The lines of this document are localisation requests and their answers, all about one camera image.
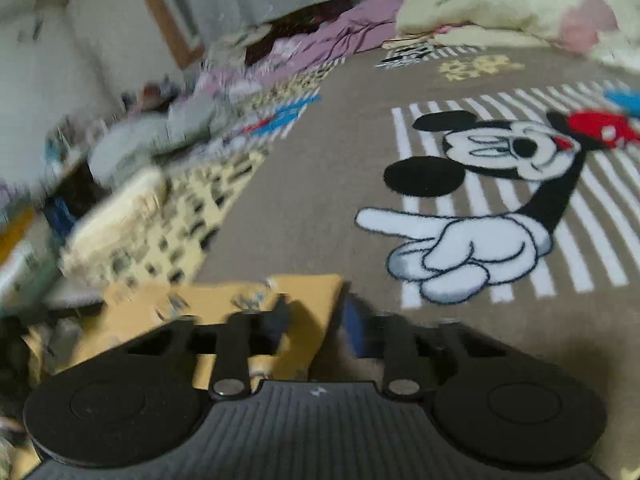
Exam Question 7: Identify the yellow printed children's pants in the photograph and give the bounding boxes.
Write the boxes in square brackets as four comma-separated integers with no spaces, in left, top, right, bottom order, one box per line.
[8,273,346,478]

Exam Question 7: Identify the folded cream quilted blanket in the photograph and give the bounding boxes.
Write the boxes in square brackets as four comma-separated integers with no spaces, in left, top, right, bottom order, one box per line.
[58,166,168,278]

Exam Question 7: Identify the grey-green padded jacket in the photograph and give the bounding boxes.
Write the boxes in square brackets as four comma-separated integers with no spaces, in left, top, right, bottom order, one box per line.
[88,93,239,188]

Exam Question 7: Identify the purple crumpled garment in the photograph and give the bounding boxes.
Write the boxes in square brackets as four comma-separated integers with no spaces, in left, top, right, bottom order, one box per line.
[194,0,402,101]

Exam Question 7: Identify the cream padded coat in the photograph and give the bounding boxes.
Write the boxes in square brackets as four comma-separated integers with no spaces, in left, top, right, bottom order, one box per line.
[396,0,639,73]

